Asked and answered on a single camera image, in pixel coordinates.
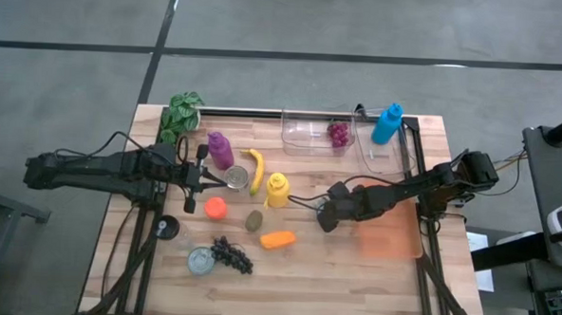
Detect silver tin can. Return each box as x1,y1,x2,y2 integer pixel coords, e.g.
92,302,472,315
187,246,217,277
222,164,252,193

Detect yellow plastic bottle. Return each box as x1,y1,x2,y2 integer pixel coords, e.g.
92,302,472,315
263,171,291,211

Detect purple plastic bottle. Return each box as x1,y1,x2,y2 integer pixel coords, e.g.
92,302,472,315
205,131,236,172

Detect potted green plant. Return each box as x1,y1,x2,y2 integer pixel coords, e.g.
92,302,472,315
159,89,207,148

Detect red toy grapes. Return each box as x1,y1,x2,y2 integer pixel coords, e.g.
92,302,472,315
325,120,351,150

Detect black desk beam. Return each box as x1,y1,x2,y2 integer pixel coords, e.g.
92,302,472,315
469,226,562,276

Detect brown toy kiwi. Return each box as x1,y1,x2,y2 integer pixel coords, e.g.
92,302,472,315
244,209,265,233

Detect yellow toy banana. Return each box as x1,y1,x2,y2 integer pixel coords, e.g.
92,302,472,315
238,147,267,198

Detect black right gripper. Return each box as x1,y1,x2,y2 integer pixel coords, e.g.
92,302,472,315
315,179,374,235

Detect orange translucent bin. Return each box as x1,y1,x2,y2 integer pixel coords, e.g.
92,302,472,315
354,179,427,261

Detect clear plastic bin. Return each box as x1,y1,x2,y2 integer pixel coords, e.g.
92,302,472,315
349,105,420,178
279,108,358,159

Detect grey metal stand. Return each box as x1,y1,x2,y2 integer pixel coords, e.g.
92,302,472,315
0,181,53,315

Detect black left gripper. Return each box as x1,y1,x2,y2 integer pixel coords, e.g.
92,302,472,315
178,142,230,217

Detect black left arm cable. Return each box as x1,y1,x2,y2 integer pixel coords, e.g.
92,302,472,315
52,127,192,165

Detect blue plastic bottle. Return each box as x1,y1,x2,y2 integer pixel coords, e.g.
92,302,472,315
370,101,405,147

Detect white paper sheet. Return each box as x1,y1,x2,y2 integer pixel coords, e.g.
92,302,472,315
462,231,497,294

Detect orange round container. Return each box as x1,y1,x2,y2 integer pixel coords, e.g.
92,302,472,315
203,196,229,222

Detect black toy grapes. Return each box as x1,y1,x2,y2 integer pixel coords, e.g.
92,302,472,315
208,234,255,276

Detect orange toy fruit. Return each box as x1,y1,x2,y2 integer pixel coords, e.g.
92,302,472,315
259,229,298,252

